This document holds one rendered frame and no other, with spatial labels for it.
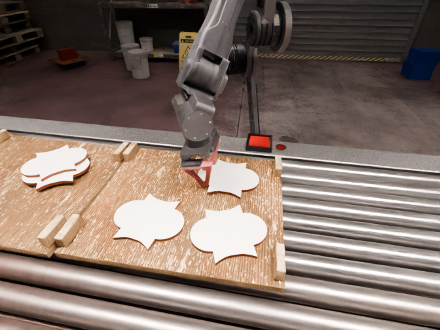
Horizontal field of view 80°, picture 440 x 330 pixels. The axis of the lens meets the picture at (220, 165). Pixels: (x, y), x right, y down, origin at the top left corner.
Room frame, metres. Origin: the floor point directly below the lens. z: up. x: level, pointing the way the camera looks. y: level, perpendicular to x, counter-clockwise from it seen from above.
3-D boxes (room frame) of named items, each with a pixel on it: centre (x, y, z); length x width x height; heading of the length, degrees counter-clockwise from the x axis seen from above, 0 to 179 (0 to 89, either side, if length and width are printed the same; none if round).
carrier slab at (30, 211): (0.49, 0.48, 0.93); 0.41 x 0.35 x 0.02; 79
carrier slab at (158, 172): (0.42, 0.07, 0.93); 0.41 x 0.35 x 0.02; 81
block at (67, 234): (0.32, 0.28, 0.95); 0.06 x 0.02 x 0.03; 171
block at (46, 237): (0.32, 0.31, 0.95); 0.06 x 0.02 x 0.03; 169
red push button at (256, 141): (0.67, -0.12, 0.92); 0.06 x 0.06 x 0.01; 80
